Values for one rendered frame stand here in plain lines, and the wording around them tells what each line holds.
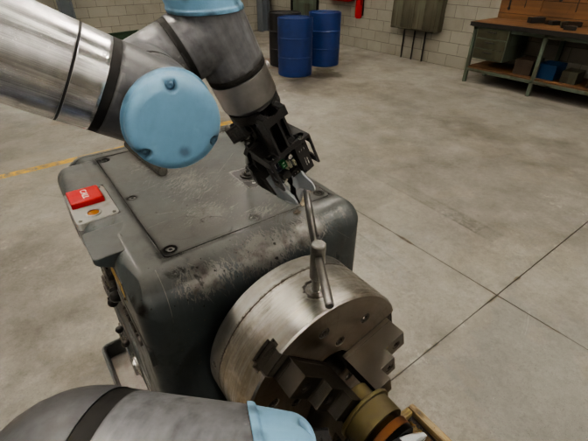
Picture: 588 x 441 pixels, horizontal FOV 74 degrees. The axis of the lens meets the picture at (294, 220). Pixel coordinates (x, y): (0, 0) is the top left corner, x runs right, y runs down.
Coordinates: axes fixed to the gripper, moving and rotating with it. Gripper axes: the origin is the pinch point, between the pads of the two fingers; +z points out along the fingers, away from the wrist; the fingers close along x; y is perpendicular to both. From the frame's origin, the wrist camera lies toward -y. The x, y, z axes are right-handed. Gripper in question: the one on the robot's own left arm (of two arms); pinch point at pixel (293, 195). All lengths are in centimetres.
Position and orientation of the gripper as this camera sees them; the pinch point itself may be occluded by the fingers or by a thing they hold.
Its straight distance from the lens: 66.6
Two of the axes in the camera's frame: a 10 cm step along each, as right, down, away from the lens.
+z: 3.3, 6.2, 7.1
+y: 5.9, 4.5, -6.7
